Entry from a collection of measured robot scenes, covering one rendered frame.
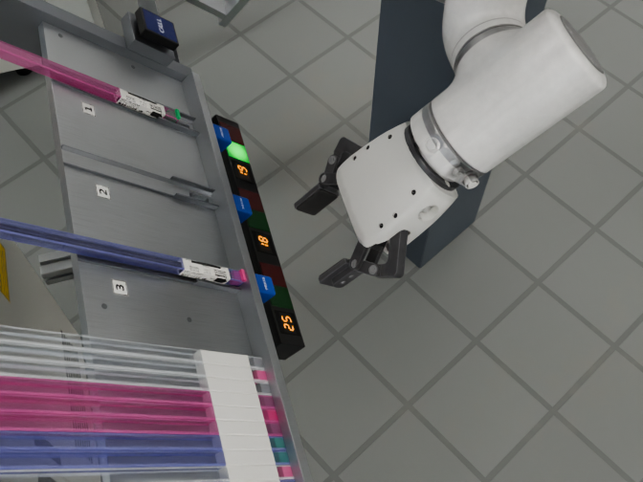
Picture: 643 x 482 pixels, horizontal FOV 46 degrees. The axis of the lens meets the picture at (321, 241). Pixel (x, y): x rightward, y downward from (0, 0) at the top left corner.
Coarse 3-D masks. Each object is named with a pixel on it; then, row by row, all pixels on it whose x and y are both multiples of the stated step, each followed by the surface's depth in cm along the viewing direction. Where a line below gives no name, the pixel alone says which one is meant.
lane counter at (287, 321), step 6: (276, 312) 86; (282, 312) 87; (282, 318) 86; (288, 318) 87; (294, 318) 88; (282, 324) 86; (288, 324) 87; (294, 324) 87; (282, 330) 85; (288, 330) 86; (294, 330) 87
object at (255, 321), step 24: (192, 72) 96; (192, 96) 94; (216, 144) 90; (216, 168) 88; (216, 192) 87; (216, 216) 86; (240, 240) 83; (240, 264) 82; (240, 288) 81; (264, 312) 79; (264, 336) 77; (264, 360) 77; (288, 408) 74; (288, 432) 72; (312, 480) 71
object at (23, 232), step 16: (0, 224) 62; (16, 224) 63; (16, 240) 64; (32, 240) 64; (48, 240) 65; (64, 240) 66; (80, 240) 67; (96, 240) 69; (96, 256) 69; (112, 256) 70; (128, 256) 71; (144, 256) 72; (160, 256) 74; (176, 272) 75
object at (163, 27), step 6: (144, 12) 90; (150, 12) 91; (144, 18) 90; (150, 18) 91; (156, 18) 92; (162, 18) 93; (150, 24) 90; (156, 24) 91; (162, 24) 92; (168, 24) 93; (156, 30) 90; (162, 30) 91; (168, 30) 92; (168, 36) 91; (174, 36) 92
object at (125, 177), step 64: (64, 64) 82; (128, 64) 90; (64, 128) 76; (128, 128) 84; (192, 128) 93; (64, 192) 72; (128, 192) 78; (192, 256) 80; (128, 320) 68; (192, 320) 74
